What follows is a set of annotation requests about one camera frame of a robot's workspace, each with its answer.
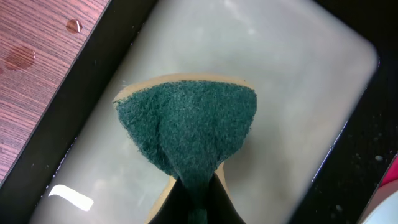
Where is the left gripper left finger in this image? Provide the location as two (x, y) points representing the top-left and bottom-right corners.
(148, 177), (193, 224)

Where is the black water tray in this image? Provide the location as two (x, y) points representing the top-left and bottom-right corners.
(1, 1), (397, 223)

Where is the red plastic tray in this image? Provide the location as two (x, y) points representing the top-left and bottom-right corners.
(379, 154), (398, 187)

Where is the light blue plate front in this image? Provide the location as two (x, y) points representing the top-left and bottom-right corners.
(358, 180), (398, 224)

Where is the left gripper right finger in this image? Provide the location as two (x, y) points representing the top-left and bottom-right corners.
(206, 174), (245, 224)

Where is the green yellow sponge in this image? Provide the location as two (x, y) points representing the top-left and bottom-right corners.
(113, 74), (257, 223)

